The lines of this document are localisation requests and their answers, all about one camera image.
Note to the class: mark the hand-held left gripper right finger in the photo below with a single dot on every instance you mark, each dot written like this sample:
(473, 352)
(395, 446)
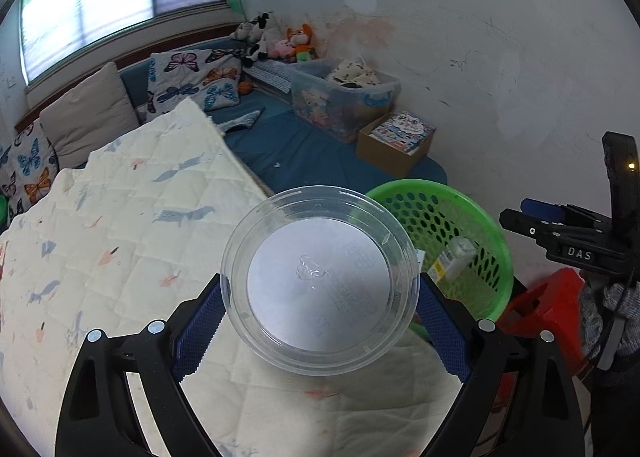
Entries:
(442, 332)

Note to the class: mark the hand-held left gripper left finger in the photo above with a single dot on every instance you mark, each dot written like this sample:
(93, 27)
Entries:
(200, 332)

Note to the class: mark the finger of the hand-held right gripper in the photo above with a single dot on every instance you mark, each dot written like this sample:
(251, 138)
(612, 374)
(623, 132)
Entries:
(542, 208)
(530, 226)

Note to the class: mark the yellow and white carton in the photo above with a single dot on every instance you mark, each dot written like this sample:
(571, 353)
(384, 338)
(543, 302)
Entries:
(452, 259)

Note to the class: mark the green plastic mesh basket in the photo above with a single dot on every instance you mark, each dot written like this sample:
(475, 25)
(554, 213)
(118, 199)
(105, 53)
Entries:
(450, 207)

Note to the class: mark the clear round plastic container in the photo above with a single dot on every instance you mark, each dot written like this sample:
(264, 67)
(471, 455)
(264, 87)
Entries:
(320, 287)

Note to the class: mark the person's right hand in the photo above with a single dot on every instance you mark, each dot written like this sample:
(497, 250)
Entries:
(627, 317)

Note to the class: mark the red plastic stool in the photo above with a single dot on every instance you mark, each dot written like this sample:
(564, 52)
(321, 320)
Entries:
(545, 302)

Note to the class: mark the cream quilted blanket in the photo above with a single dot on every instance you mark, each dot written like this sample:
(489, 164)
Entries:
(125, 237)

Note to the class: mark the stack of colourful books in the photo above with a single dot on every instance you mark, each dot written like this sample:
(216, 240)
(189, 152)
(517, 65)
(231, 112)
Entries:
(405, 132)

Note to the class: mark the cardboard box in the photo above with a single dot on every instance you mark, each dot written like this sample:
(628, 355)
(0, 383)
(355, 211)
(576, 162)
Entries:
(385, 157)

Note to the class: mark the blue mattress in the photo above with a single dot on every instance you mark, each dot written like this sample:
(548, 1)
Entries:
(305, 157)

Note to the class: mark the grey sock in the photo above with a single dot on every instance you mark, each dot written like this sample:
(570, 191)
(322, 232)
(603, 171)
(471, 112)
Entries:
(240, 121)

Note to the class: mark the green plastic bowl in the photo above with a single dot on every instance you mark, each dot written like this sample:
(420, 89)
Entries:
(3, 212)

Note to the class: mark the patterned cloth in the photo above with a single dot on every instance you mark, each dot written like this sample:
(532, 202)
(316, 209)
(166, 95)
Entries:
(355, 73)

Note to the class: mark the clear plastic storage bin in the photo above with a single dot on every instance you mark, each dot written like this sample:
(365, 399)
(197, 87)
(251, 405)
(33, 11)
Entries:
(330, 107)

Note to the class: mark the butterfly print pillow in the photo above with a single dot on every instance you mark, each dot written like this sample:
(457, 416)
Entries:
(222, 82)
(175, 82)
(30, 167)

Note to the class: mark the small orange ball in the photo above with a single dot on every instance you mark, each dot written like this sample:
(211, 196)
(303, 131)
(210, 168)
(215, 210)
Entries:
(245, 88)

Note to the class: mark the beige pillow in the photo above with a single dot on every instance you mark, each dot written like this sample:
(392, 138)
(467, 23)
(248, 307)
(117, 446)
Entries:
(85, 112)

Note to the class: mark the striped folded cloth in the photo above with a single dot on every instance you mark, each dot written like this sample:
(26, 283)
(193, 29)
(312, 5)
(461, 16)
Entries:
(272, 77)

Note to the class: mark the pink plush toy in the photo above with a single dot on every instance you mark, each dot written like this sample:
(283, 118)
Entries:
(281, 49)

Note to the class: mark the orange fox plush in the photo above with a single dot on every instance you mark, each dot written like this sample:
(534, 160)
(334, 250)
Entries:
(301, 39)

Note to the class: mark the black and white cow plush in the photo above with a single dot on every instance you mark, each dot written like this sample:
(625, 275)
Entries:
(261, 39)

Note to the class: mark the grey plush toy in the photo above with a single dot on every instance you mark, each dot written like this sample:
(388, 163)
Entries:
(242, 32)

